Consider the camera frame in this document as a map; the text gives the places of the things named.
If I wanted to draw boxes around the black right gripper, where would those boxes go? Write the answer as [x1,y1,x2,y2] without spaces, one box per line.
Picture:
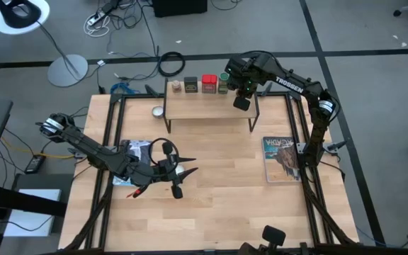
[225,56,261,111]

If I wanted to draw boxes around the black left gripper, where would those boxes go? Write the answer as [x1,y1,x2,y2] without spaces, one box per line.
[138,142,200,199]

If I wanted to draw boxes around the green lid spice jar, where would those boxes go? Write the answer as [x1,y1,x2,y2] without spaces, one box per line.
[217,72,230,95]

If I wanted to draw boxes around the red lid spice container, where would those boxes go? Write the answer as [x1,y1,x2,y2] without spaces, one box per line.
[201,74,218,95]

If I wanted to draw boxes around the black spice tin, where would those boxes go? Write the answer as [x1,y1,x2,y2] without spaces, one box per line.
[183,76,199,94]

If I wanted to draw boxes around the wooden shelf black legs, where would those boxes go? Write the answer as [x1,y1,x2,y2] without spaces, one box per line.
[163,76,261,134]

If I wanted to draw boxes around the black floor tape strip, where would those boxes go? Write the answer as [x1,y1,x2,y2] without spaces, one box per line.
[0,47,408,70]
[297,0,387,247]

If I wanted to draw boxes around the Yellowstone book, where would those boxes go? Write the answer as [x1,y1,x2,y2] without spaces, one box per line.
[112,139,154,188]

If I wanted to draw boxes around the black box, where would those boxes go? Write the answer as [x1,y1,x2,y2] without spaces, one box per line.
[152,0,208,18]

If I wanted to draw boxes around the Acadia book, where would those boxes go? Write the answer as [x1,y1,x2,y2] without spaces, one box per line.
[262,136,302,184]

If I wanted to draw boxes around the black rounded block device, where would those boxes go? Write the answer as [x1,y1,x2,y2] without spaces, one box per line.
[238,225,287,255]

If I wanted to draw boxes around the grey floor box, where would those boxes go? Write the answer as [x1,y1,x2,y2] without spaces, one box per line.
[11,172,74,213]

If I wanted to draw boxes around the black power adapter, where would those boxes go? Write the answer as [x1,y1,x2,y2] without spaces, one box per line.
[23,154,46,175]

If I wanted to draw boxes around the white floor lamp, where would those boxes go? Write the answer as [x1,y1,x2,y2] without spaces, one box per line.
[0,0,89,88]

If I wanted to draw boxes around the white power strip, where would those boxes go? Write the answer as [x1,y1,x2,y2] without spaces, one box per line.
[86,9,108,26]

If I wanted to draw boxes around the white panel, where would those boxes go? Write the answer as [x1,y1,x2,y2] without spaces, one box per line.
[4,188,62,237]

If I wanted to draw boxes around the black desk foot bar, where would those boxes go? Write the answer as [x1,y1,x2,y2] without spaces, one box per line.
[0,182,67,217]

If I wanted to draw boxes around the black object on stand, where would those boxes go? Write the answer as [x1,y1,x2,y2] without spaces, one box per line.
[0,0,42,29]

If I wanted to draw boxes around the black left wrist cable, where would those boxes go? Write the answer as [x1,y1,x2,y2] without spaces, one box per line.
[149,137,181,171]

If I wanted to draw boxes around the coiled black cable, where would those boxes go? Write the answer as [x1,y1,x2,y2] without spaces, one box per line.
[157,50,186,78]

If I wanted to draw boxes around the long black floor cable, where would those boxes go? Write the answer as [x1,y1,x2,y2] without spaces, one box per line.
[132,0,161,57]

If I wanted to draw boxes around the blue cable bundle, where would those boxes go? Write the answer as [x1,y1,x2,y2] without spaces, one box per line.
[110,81,137,96]

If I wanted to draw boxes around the black cable white plug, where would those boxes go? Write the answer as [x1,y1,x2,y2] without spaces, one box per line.
[113,65,161,81]

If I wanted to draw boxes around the thin blue floor cable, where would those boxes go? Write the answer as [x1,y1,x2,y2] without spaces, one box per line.
[107,50,161,60]

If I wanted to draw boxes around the black power cable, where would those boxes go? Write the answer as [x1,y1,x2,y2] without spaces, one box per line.
[40,106,90,155]

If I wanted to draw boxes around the tangled black cables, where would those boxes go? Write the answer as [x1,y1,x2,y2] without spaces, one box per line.
[106,0,145,54]

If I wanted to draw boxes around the yellow cable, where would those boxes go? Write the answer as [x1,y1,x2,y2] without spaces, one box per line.
[0,136,76,159]

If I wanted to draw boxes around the black cable white tag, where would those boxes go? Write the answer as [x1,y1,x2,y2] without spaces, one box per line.
[83,59,108,95]

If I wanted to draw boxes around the white coiled cable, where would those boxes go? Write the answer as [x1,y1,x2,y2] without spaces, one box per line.
[83,13,112,38]

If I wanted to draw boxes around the thin black floor cable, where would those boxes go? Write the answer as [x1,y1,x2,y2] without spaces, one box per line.
[0,214,55,233]

